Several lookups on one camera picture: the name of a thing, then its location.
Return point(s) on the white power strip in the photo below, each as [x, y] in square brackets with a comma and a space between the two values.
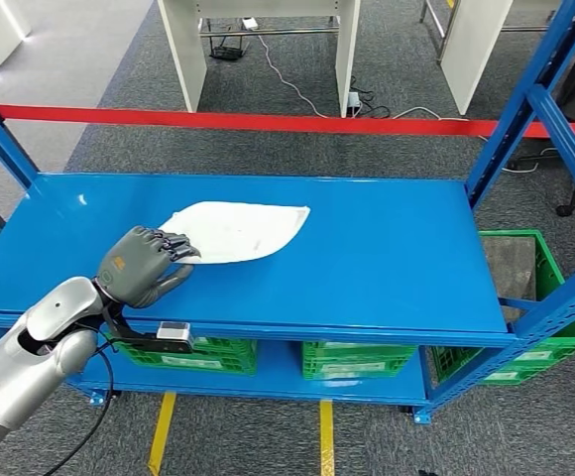
[353, 100]

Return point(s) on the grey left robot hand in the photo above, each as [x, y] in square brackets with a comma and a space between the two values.
[134, 269]

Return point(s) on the large green plastic crate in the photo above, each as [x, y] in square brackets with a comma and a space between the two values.
[548, 269]

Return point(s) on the white power adapter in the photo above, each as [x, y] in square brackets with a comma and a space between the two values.
[250, 23]

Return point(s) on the white desk with metal bar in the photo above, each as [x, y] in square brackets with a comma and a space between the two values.
[183, 52]

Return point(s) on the white desk with metal legs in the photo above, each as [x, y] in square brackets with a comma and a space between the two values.
[471, 52]

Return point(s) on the red barrier belt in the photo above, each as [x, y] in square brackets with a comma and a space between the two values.
[218, 121]

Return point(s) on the blue metal shelf rack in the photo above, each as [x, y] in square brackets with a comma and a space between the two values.
[342, 263]

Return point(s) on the white curved plastic part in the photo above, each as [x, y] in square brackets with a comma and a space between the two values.
[238, 230]

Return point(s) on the black router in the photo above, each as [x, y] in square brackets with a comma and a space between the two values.
[226, 52]

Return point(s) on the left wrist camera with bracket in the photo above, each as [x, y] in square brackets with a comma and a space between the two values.
[174, 334]

